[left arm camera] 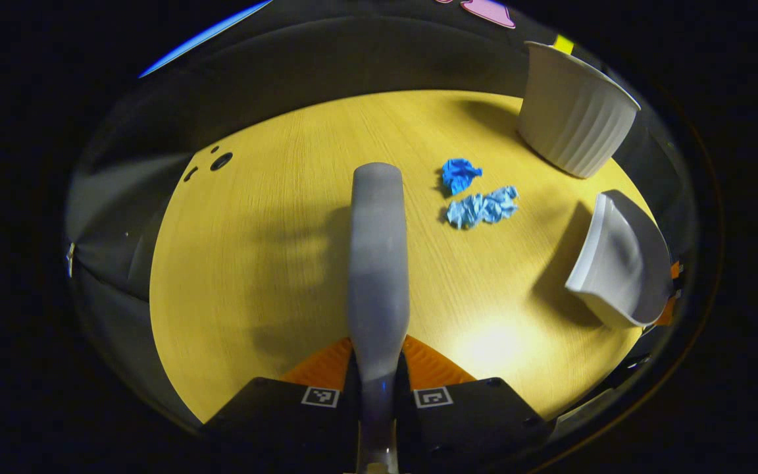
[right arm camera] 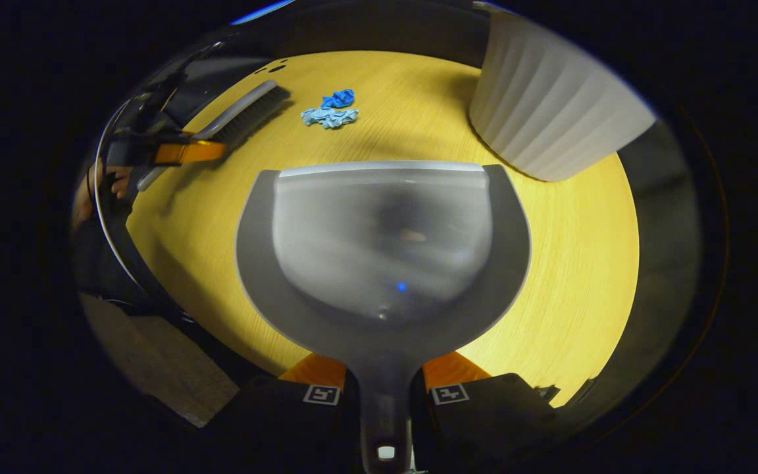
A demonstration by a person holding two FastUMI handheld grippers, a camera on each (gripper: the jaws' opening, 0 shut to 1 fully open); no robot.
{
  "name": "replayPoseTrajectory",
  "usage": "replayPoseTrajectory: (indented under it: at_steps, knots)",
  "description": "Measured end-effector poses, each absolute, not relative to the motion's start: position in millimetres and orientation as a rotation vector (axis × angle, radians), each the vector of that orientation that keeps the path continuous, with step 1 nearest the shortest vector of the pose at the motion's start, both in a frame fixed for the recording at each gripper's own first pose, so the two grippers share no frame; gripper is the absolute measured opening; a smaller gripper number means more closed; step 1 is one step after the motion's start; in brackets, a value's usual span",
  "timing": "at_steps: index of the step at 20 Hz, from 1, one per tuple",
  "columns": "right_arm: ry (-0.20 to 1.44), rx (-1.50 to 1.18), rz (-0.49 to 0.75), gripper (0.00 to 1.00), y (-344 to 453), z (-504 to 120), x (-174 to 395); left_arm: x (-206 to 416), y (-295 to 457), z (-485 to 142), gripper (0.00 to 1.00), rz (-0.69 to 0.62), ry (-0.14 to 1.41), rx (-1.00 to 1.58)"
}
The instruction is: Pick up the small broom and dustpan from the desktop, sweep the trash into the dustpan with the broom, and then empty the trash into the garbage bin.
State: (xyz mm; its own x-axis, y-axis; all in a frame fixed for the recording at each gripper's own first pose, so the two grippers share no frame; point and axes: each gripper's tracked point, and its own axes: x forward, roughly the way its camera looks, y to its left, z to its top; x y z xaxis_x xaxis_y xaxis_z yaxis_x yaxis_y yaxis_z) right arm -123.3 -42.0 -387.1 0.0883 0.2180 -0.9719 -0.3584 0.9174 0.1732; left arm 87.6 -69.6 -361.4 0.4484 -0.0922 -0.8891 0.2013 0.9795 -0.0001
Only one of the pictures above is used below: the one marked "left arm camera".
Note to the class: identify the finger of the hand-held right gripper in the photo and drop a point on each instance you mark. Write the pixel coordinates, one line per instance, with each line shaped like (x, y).
(676, 270)
(667, 311)

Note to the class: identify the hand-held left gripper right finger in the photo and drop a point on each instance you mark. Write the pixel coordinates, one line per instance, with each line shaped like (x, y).
(478, 421)

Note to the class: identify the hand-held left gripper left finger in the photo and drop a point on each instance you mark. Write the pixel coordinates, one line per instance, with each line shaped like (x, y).
(287, 421)

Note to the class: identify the grey dustpan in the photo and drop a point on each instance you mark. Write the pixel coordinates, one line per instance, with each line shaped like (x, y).
(622, 263)

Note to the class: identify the small grey broom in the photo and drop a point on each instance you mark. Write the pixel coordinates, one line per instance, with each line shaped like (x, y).
(379, 263)

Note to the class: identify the white ribbed garbage bin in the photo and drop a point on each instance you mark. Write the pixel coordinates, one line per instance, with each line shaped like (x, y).
(573, 118)

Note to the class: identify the light blue paper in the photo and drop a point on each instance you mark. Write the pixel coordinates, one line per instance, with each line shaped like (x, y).
(482, 207)

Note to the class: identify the dark blue paper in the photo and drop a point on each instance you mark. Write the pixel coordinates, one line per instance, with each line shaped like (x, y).
(459, 176)

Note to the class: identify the white cloth clip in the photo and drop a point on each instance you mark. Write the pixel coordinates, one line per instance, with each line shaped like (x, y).
(70, 258)

